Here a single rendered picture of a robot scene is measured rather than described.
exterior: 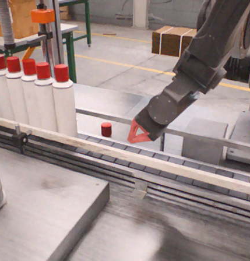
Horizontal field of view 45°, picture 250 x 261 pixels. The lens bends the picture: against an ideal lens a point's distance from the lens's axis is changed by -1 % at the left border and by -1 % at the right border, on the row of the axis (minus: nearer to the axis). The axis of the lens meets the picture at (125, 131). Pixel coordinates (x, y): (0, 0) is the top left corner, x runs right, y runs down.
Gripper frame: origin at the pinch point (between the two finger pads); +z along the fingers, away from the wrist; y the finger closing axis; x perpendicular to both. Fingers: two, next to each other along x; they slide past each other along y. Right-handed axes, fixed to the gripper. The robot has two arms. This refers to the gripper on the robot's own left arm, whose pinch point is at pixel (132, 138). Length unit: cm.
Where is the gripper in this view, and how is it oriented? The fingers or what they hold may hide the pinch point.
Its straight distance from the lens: 72.7
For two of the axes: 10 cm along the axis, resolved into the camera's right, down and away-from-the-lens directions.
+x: 7.0, 7.2, 0.2
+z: -5.7, 5.3, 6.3
